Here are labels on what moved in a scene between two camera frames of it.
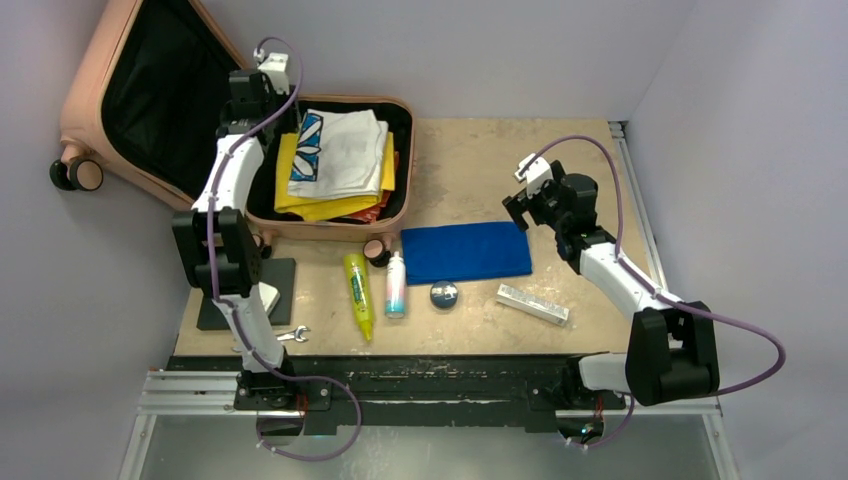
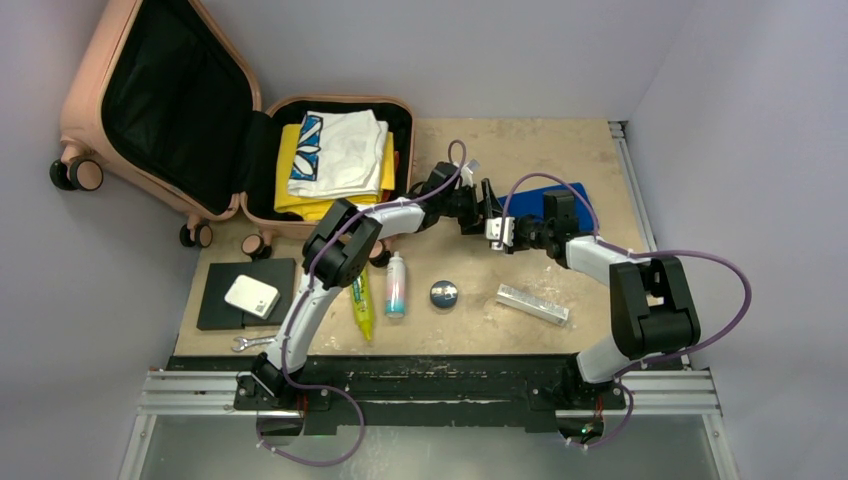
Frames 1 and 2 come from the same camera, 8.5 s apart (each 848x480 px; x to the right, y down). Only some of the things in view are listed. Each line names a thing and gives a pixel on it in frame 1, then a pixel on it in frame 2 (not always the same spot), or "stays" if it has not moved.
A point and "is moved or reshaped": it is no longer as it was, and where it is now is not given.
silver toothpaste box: x=532 y=305 stays
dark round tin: x=443 y=294 stays
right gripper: x=552 y=186 -> x=518 y=223
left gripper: x=290 y=126 -> x=475 y=223
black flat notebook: x=278 y=273 stays
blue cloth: x=445 y=251 is moved or reshaped
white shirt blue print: x=338 y=154 stays
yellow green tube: x=359 y=291 stays
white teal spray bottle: x=395 y=287 stays
